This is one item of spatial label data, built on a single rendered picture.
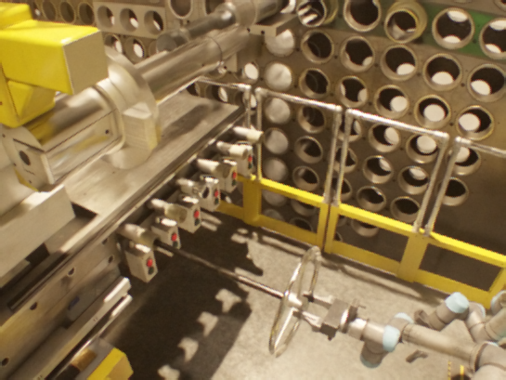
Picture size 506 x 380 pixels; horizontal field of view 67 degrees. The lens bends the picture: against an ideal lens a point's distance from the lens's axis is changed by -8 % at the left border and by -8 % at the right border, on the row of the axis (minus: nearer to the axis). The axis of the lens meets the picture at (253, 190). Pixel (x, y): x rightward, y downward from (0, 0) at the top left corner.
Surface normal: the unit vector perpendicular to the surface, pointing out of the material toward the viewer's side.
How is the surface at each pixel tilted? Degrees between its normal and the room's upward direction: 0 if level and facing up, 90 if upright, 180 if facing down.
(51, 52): 90
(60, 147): 90
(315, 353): 0
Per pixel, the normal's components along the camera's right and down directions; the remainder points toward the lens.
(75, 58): 0.88, 0.29
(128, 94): -0.47, 0.54
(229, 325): 0.00, -0.79
